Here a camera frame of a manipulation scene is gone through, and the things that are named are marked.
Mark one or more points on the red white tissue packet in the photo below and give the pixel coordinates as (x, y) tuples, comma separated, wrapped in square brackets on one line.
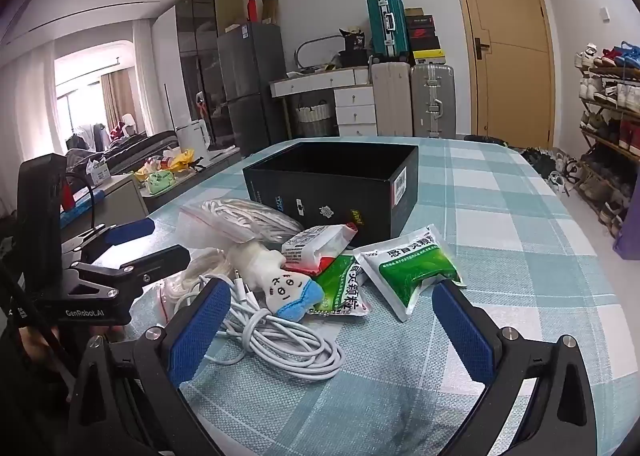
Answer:
[(310, 251)]

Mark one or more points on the white plush toy blue tip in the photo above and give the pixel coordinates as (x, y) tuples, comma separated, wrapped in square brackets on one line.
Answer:
[(280, 286)]

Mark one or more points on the plain black shoebox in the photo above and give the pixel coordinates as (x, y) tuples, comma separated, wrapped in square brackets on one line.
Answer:
[(426, 44)]

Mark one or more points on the beige hard suitcase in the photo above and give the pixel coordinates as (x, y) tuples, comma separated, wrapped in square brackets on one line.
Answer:
[(391, 101)]

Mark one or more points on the teal checked tablecloth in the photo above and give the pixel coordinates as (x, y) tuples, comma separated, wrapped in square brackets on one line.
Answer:
[(525, 236)]

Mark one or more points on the small green white packet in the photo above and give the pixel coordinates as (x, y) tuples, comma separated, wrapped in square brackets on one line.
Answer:
[(340, 286)]

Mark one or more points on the white dehumidifier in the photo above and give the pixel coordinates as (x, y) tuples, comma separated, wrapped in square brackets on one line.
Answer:
[(192, 139)]

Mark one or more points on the red paper bag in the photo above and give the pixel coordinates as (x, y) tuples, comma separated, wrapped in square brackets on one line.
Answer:
[(252, 10)]

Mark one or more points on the silver hard suitcase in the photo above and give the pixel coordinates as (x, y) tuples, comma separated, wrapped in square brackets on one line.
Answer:
[(432, 101)]

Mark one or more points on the brown cardboard shoebox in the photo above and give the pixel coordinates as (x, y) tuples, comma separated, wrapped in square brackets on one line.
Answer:
[(415, 11)]

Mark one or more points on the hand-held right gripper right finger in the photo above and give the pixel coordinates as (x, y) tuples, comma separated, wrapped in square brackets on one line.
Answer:
[(462, 331)]

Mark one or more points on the dark glass wardrobe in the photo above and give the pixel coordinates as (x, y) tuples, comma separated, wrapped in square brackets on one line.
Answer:
[(197, 66)]

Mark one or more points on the grey refrigerator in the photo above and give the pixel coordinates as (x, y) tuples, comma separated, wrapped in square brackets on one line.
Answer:
[(250, 86)]

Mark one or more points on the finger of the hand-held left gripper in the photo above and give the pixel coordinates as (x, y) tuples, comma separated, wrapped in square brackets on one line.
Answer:
[(145, 263), (130, 231)]

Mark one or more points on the large cardboard box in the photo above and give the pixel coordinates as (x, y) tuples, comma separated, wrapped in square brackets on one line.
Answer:
[(229, 4)]

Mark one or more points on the brown curtain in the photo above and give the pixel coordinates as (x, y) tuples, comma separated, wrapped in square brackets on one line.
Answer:
[(116, 101)]

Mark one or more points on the large green white packet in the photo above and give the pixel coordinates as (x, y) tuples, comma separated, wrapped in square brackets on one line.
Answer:
[(405, 276)]

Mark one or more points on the black cardboard box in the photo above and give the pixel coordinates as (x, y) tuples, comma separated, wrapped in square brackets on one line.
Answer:
[(350, 201)]

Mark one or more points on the yellow plastic bag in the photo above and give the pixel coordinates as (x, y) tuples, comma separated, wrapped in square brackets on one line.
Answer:
[(181, 160)]

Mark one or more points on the oval white framed mirror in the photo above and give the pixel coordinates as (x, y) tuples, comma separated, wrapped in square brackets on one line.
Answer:
[(320, 44)]

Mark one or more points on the scattered sneakers group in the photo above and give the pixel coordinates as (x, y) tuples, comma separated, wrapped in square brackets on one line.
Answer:
[(547, 166)]

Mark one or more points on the black shoebox white print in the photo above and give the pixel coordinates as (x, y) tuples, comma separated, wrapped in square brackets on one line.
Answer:
[(421, 20)]

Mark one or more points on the black plastic bag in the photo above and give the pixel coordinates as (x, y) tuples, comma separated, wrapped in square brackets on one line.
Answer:
[(484, 139)]

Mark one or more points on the black paper bag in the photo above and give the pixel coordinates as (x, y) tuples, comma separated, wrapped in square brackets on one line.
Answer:
[(354, 40)]

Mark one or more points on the black shoebox red logo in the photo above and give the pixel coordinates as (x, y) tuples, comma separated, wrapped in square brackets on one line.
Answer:
[(424, 32)]

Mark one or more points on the tan wooden door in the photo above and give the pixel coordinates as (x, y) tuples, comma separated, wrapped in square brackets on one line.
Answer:
[(505, 61)]

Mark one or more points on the purple bag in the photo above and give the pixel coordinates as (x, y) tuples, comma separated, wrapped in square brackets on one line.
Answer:
[(629, 236)]

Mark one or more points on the white desk with drawers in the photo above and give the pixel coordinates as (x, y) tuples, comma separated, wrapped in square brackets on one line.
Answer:
[(355, 106)]

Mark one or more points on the woven laundry basket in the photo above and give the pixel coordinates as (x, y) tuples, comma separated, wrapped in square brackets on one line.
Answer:
[(313, 120)]

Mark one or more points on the green pouch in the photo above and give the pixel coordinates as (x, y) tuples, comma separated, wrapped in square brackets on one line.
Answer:
[(161, 182)]

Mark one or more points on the teal hard suitcase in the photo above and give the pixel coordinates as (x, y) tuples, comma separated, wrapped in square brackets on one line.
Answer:
[(387, 26)]

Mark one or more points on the group of assorted shoes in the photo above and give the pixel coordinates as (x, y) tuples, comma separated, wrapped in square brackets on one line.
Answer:
[(607, 86)]

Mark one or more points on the dark sofa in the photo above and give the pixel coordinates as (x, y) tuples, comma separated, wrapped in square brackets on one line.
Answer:
[(135, 151)]

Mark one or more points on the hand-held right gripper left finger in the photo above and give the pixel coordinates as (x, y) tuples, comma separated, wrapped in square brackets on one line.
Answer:
[(197, 331)]

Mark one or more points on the wooden shoe rack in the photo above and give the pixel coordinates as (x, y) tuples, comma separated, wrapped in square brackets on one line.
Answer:
[(615, 111)]

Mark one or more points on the person's left hand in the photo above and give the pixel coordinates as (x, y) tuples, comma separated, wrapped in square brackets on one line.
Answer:
[(37, 348)]

